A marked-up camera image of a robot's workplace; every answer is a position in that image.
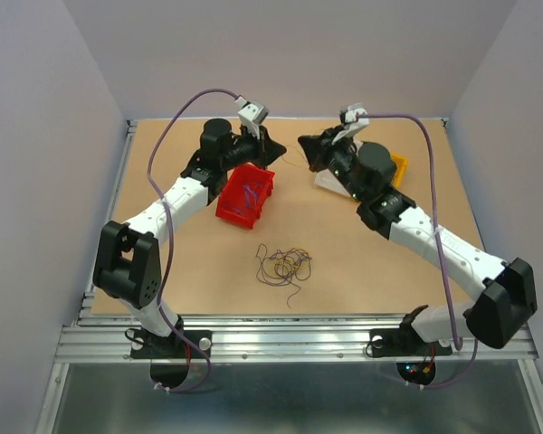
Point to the red plastic bin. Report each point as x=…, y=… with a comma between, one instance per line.
x=241, y=201

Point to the yellow plastic bin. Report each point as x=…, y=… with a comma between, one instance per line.
x=400, y=169

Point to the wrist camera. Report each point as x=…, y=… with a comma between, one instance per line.
x=353, y=119
x=251, y=115

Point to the left aluminium side rail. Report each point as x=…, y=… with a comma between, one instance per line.
x=131, y=129

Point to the white plastic bin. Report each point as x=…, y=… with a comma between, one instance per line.
x=326, y=180

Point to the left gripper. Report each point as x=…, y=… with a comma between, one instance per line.
x=267, y=150

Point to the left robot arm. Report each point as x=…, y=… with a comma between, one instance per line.
x=128, y=266

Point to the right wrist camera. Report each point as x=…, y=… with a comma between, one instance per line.
x=353, y=119

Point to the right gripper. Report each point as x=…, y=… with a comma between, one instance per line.
x=319, y=147

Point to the aluminium mounting rail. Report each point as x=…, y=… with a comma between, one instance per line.
x=236, y=339

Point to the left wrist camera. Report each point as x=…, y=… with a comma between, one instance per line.
x=251, y=115

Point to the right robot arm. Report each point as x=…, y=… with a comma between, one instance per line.
x=502, y=293

